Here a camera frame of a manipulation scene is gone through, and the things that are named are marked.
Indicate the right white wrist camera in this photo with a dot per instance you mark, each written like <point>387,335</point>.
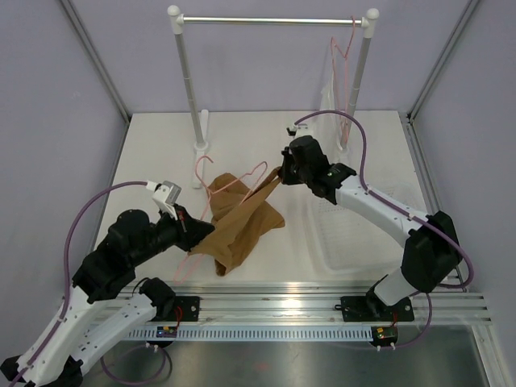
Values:
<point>300,130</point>

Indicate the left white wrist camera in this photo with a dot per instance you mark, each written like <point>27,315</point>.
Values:
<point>165,195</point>

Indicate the brown tank top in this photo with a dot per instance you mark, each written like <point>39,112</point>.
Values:
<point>240,217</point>

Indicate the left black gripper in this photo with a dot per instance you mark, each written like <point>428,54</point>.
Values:
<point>192,231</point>

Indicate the aluminium rail base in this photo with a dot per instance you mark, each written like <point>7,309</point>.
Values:
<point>312,303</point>

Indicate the white tank top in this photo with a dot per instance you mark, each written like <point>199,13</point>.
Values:
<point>330,123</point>

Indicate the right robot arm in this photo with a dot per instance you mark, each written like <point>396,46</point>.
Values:
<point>430,247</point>

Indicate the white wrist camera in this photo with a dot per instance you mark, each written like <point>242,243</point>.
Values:
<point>165,195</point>
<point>300,130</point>

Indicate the white slotted cable duct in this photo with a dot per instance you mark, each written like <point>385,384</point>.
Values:
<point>253,334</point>

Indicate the clear plastic tray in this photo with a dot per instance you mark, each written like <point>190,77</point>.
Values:
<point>342,242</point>

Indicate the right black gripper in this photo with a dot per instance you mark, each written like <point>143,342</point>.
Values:
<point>288,178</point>

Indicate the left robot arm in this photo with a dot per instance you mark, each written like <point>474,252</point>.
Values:
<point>69,348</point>

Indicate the white clothes rack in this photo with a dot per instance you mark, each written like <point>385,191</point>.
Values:
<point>251,55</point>

